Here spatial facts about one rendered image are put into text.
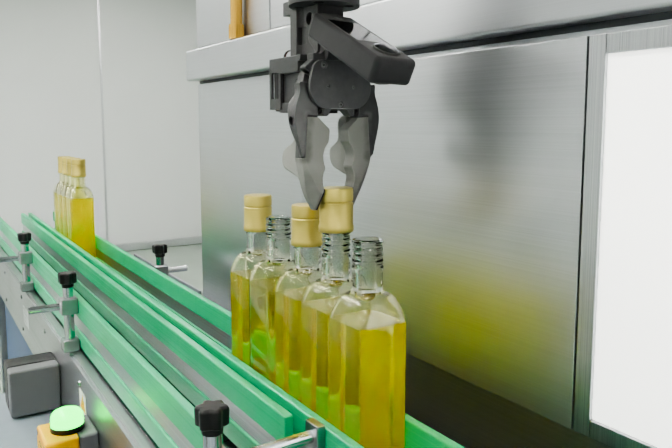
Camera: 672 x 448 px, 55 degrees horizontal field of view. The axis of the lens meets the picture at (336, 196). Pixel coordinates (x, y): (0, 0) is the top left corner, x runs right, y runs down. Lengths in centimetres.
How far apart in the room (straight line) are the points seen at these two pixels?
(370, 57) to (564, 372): 32
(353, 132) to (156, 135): 617
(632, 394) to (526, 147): 23
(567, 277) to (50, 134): 614
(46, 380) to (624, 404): 95
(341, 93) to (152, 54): 621
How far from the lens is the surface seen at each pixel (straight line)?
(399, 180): 76
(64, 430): 101
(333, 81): 63
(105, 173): 667
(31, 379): 126
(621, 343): 59
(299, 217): 69
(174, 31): 692
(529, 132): 62
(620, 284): 58
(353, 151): 65
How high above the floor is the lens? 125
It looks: 6 degrees down
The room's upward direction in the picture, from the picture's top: straight up
